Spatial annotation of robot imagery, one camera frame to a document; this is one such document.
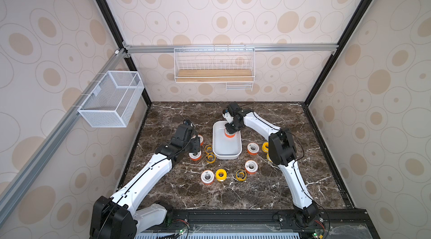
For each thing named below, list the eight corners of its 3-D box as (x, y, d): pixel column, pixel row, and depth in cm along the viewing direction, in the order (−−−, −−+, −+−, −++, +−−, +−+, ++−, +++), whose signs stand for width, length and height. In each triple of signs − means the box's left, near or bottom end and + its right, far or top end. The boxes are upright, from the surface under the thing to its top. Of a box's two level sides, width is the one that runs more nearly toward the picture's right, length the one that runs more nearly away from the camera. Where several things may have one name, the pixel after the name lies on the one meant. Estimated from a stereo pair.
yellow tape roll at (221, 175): (215, 181, 87) (215, 179, 85) (215, 170, 91) (215, 168, 89) (227, 181, 87) (227, 179, 85) (226, 170, 91) (226, 168, 89)
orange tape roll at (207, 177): (201, 184, 86) (200, 183, 84) (201, 171, 90) (201, 169, 88) (214, 184, 86) (214, 183, 84) (214, 171, 90) (214, 169, 88)
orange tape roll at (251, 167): (245, 174, 89) (246, 173, 87) (244, 162, 94) (244, 160, 92) (258, 174, 89) (259, 173, 87) (256, 162, 94) (257, 160, 92)
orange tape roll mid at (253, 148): (247, 155, 96) (248, 153, 94) (246, 144, 101) (247, 142, 99) (259, 155, 96) (260, 153, 94) (257, 144, 101) (258, 142, 99)
